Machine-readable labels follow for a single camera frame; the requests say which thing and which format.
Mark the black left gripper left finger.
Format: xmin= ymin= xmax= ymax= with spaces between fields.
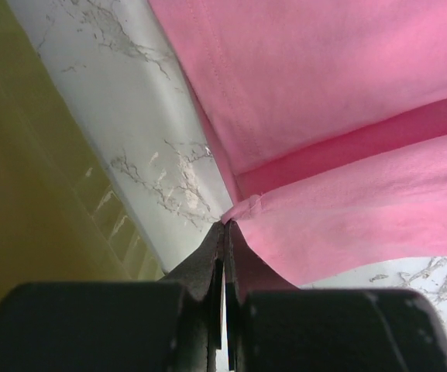
xmin=0 ymin=222 xmax=225 ymax=371

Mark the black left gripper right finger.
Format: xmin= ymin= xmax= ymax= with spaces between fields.
xmin=224 ymin=222 xmax=447 ymax=371

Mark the pink t shirt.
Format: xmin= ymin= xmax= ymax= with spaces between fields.
xmin=150 ymin=1 xmax=447 ymax=285

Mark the olive green plastic bin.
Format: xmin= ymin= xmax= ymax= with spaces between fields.
xmin=0 ymin=1 xmax=163 ymax=301

